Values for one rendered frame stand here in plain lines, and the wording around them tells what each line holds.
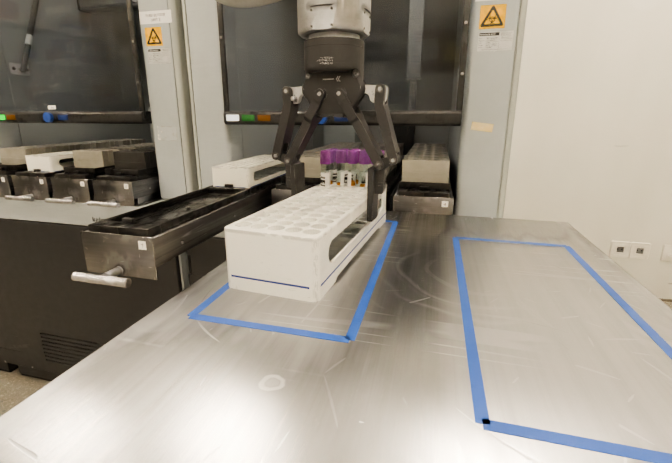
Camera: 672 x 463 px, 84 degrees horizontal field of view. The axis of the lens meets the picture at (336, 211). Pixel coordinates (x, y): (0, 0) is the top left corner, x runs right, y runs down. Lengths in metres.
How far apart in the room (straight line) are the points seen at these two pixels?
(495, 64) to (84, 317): 1.40
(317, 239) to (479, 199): 0.68
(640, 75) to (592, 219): 0.68
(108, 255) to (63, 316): 0.88
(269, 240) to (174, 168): 0.88
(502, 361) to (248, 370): 0.18
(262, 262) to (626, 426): 0.28
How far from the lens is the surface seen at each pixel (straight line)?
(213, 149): 1.12
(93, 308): 1.46
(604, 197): 2.25
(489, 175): 0.97
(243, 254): 0.37
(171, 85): 1.19
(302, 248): 0.34
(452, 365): 0.29
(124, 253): 0.68
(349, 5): 0.48
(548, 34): 2.14
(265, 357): 0.29
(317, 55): 0.47
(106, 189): 1.26
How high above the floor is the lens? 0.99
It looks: 14 degrees down
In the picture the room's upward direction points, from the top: straight up
